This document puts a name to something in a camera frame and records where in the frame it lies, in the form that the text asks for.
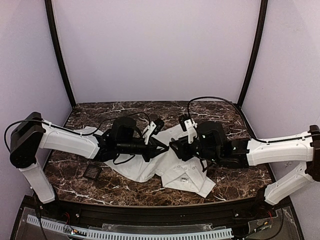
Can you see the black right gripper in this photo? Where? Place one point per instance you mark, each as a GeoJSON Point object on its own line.
{"type": "Point", "coordinates": [185, 148]}

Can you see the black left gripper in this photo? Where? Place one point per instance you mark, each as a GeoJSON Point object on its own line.
{"type": "Point", "coordinates": [146, 150]}

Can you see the white button shirt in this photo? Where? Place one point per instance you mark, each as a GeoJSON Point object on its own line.
{"type": "Point", "coordinates": [175, 173]}

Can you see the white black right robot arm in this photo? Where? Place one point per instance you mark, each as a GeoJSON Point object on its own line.
{"type": "Point", "coordinates": [303, 147]}

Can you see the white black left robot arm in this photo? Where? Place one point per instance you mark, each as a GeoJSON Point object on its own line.
{"type": "Point", "coordinates": [33, 133]}

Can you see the black square box near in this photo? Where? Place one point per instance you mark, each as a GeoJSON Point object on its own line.
{"type": "Point", "coordinates": [92, 172]}

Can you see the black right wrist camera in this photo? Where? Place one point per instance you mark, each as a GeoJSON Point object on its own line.
{"type": "Point", "coordinates": [209, 133]}

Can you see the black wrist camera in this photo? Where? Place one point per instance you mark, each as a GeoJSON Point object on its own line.
{"type": "Point", "coordinates": [209, 133]}
{"type": "Point", "coordinates": [123, 129]}

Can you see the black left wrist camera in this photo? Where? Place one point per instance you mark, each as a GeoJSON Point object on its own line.
{"type": "Point", "coordinates": [123, 129]}

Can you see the black front table rail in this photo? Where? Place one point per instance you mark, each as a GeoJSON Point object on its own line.
{"type": "Point", "coordinates": [233, 213]}

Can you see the white slotted cable duct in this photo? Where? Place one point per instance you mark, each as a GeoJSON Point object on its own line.
{"type": "Point", "coordinates": [128, 232]}

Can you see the black right frame post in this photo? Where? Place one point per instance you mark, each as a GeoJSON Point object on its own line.
{"type": "Point", "coordinates": [254, 51]}

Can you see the black frame post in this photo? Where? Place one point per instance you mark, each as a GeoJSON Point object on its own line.
{"type": "Point", "coordinates": [58, 52]}
{"type": "Point", "coordinates": [254, 51]}

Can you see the black left frame post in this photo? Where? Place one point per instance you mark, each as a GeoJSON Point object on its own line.
{"type": "Point", "coordinates": [58, 52]}

